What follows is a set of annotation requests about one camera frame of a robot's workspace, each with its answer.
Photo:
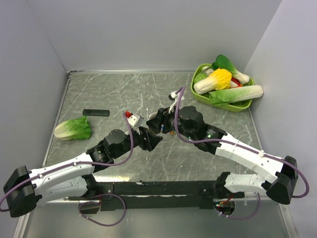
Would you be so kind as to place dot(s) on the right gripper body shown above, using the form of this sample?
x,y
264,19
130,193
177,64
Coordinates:
x,y
169,118

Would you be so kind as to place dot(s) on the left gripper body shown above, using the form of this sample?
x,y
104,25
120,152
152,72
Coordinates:
x,y
138,140

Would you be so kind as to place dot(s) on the beige white remote control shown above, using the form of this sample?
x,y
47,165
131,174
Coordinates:
x,y
153,115

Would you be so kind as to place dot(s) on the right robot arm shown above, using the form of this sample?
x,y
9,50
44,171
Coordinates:
x,y
275,178

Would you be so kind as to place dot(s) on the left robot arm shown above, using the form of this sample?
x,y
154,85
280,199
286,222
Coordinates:
x,y
25,188

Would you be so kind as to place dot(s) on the black slim remote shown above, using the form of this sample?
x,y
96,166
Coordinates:
x,y
94,112

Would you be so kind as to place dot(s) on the small green cabbage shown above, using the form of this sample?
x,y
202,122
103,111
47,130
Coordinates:
x,y
199,77

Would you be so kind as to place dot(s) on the long green white cabbage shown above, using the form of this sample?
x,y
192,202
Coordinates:
x,y
234,95

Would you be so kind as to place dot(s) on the yellow napa cabbage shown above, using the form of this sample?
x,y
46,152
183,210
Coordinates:
x,y
217,80

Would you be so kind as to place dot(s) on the green romaine lettuce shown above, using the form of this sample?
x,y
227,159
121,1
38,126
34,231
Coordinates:
x,y
73,129

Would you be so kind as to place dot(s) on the green plastic basket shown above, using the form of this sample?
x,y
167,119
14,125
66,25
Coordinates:
x,y
235,107

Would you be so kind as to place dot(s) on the red pepper toy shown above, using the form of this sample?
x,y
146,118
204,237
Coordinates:
x,y
235,83

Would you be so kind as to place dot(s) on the bok choy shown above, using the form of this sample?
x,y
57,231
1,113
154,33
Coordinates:
x,y
224,63

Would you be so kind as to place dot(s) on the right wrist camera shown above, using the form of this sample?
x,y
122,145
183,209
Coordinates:
x,y
175,96

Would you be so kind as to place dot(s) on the black base frame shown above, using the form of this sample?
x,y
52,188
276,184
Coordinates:
x,y
158,194

